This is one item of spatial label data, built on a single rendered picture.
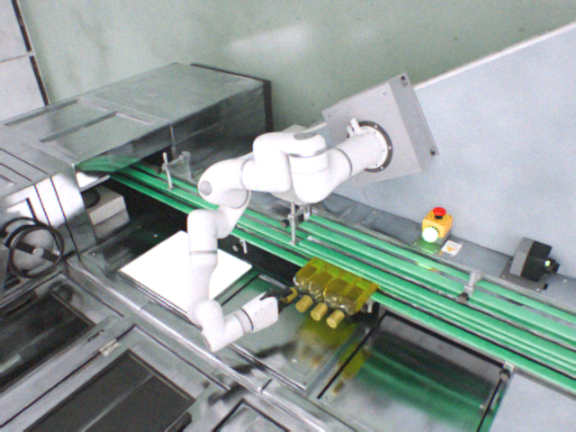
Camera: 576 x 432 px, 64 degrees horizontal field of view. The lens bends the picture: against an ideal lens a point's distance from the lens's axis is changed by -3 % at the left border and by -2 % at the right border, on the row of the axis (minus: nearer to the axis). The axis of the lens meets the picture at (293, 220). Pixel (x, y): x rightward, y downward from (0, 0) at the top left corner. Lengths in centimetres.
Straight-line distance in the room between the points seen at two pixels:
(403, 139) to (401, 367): 69
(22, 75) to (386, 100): 398
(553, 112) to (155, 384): 134
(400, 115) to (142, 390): 110
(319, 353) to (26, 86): 399
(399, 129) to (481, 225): 40
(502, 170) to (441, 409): 69
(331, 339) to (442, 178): 61
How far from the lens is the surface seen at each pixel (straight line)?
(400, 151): 134
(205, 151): 239
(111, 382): 161
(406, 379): 152
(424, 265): 143
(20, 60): 487
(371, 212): 159
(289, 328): 157
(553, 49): 127
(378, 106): 134
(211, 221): 137
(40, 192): 194
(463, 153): 141
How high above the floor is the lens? 198
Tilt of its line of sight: 41 degrees down
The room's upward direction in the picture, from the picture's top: 128 degrees counter-clockwise
